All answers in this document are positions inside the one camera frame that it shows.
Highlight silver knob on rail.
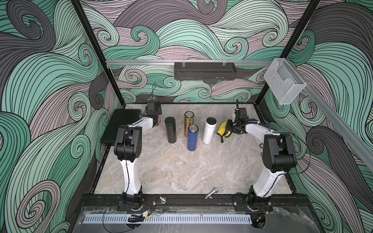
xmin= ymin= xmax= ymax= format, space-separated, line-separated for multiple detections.
xmin=159 ymin=197 xmax=167 ymax=204

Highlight blue thermos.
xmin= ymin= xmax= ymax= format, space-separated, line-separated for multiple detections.
xmin=187 ymin=124 xmax=199 ymax=151

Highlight white thermos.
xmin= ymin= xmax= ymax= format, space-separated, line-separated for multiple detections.
xmin=203 ymin=117 xmax=217 ymax=145

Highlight silver bolt on rail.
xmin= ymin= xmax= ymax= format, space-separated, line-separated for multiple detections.
xmin=205 ymin=188 xmax=218 ymax=199

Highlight gold thermos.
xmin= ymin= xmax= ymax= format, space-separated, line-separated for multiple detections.
xmin=184 ymin=111 xmax=194 ymax=137

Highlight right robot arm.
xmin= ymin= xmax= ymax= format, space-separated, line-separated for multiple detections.
xmin=226 ymin=107 xmax=297 ymax=198

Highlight black hard case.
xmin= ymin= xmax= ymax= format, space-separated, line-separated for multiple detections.
xmin=100 ymin=109 xmax=141 ymax=146

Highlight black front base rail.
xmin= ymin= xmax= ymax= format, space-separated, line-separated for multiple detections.
xmin=79 ymin=193 xmax=310 ymax=209

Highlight black wall shelf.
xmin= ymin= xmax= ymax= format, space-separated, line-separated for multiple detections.
xmin=174 ymin=62 xmax=237 ymax=81

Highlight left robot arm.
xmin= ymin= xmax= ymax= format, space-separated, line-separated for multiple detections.
xmin=114 ymin=99 xmax=162 ymax=205

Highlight clear acrylic wall holder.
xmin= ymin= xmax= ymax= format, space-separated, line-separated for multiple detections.
xmin=264 ymin=58 xmax=307 ymax=105

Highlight black thermos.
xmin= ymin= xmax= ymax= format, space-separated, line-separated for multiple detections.
xmin=165 ymin=116 xmax=177 ymax=144

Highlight yellow grey cleaning cloth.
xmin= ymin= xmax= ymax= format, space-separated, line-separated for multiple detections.
xmin=217 ymin=121 xmax=232 ymax=143

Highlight white slotted cable duct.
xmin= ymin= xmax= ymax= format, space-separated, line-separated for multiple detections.
xmin=83 ymin=214 xmax=252 ymax=225

